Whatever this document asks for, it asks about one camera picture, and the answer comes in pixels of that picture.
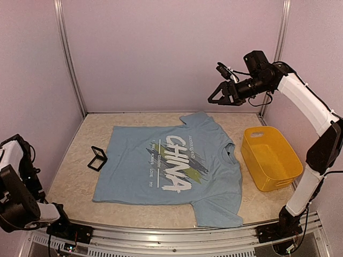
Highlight yellow plastic basket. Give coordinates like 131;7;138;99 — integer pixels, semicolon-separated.
241;126;303;192

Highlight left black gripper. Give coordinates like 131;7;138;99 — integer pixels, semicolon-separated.
18;154;45;204

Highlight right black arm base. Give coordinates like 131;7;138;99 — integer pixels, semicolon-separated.
255;206;309;243

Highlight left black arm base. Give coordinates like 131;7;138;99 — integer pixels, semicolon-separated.
46;203;94;244

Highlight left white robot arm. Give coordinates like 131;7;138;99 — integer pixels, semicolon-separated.
1;134;75;238

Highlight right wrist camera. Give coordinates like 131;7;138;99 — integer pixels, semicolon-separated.
216;62;240;83

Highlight left aluminium frame post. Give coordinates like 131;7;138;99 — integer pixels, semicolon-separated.
54;0;87;119

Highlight light blue printed t-shirt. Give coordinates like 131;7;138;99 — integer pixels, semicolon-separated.
93;112;243;228

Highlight black brooch case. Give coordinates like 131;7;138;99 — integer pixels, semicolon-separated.
87;146;108;172

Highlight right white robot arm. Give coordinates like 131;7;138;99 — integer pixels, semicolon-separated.
207;50;342;238

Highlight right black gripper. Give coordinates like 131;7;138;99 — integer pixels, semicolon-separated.
209;74;273;105

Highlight front aluminium rail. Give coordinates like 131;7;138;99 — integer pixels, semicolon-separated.
19;213;331;256

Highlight aluminium frame post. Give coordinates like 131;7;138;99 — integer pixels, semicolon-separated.
261;0;292;118
54;0;87;119

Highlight right aluminium frame post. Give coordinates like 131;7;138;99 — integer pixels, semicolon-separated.
261;0;292;118

